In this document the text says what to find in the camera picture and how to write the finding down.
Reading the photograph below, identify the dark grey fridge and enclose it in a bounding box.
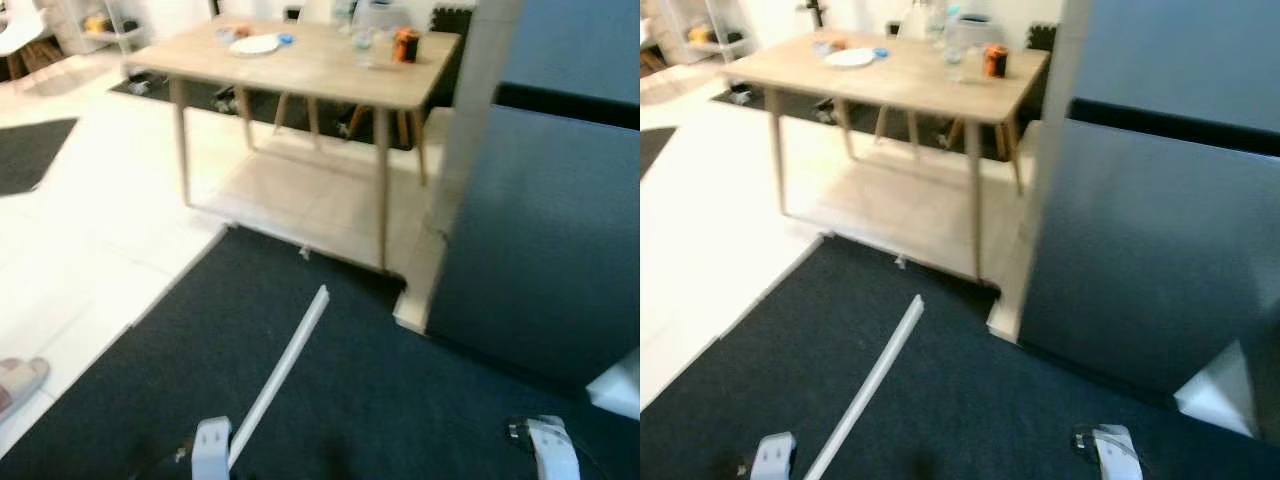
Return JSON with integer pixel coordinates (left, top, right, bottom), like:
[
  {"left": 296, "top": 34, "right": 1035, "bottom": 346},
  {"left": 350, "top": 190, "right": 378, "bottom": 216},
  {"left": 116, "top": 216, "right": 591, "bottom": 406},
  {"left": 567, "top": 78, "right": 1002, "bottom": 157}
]
[
  {"left": 1018, "top": 0, "right": 1280, "bottom": 446},
  {"left": 425, "top": 0, "right": 641, "bottom": 396}
]

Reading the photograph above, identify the white shelf rack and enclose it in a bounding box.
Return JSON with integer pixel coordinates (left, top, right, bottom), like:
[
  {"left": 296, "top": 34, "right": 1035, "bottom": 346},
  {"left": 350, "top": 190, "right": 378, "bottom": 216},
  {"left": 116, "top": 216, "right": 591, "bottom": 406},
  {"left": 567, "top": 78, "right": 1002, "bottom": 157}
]
[
  {"left": 60, "top": 0, "right": 151, "bottom": 56},
  {"left": 660, "top": 0, "right": 751, "bottom": 61}
]

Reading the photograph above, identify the clear bottle with teal cap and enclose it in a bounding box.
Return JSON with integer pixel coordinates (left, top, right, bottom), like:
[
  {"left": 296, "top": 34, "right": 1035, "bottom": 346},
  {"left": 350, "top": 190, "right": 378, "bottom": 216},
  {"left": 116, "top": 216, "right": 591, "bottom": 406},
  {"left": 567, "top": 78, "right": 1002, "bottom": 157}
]
[{"left": 925, "top": 0, "right": 961, "bottom": 46}]

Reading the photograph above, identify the small black floor mat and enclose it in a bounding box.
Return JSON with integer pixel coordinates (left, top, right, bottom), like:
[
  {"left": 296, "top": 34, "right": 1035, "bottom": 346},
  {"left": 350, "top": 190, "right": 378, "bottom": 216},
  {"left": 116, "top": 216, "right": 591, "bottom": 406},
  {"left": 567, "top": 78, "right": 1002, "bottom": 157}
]
[{"left": 0, "top": 118, "right": 79, "bottom": 196}]

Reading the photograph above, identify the light wooden table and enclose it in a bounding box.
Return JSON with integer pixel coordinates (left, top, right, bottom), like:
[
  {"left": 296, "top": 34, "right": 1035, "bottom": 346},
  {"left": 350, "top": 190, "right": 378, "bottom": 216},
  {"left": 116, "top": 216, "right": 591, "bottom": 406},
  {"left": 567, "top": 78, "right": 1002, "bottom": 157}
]
[
  {"left": 122, "top": 18, "right": 463, "bottom": 273},
  {"left": 722, "top": 28, "right": 1051, "bottom": 283}
]

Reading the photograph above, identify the person's foot in slipper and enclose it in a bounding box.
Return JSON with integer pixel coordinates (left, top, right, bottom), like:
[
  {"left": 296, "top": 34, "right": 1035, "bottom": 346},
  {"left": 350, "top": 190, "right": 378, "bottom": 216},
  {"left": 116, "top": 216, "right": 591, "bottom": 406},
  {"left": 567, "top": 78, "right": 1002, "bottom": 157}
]
[{"left": 0, "top": 357, "right": 51, "bottom": 421}]

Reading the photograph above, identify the chair with wooden legs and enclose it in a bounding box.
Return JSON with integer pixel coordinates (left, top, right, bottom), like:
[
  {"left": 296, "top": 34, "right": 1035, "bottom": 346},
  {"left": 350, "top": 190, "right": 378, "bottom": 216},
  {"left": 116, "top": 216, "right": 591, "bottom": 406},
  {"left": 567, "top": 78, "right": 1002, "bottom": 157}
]
[
  {"left": 875, "top": 105, "right": 1001, "bottom": 161},
  {"left": 272, "top": 92, "right": 406, "bottom": 151}
]

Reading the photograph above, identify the large black floor mat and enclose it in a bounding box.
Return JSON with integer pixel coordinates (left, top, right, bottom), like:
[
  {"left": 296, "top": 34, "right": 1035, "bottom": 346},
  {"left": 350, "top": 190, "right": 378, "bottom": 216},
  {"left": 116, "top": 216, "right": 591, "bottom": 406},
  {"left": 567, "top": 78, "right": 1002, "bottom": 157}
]
[
  {"left": 712, "top": 85, "right": 1041, "bottom": 161},
  {"left": 110, "top": 70, "right": 441, "bottom": 151}
]

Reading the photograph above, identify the long white strip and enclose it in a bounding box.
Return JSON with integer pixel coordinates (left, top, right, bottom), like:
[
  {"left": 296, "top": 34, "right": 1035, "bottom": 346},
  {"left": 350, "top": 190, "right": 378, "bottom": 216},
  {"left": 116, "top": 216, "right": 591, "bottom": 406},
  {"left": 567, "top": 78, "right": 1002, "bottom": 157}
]
[
  {"left": 228, "top": 285, "right": 331, "bottom": 466},
  {"left": 805, "top": 295, "right": 926, "bottom": 480}
]

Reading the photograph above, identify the white chair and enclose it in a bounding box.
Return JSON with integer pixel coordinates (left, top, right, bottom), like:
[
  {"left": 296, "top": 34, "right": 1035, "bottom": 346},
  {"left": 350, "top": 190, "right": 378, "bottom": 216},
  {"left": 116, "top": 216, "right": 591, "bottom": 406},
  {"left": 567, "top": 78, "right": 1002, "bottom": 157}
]
[{"left": 0, "top": 0, "right": 61, "bottom": 76}]

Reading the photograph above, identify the dark grey carpet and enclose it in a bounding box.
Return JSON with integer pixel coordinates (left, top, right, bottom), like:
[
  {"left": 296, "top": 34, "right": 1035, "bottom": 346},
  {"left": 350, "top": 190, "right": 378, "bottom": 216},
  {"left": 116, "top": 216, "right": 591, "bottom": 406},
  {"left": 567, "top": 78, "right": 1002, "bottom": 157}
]
[
  {"left": 640, "top": 235, "right": 1280, "bottom": 480},
  {"left": 0, "top": 225, "right": 641, "bottom": 480}
]

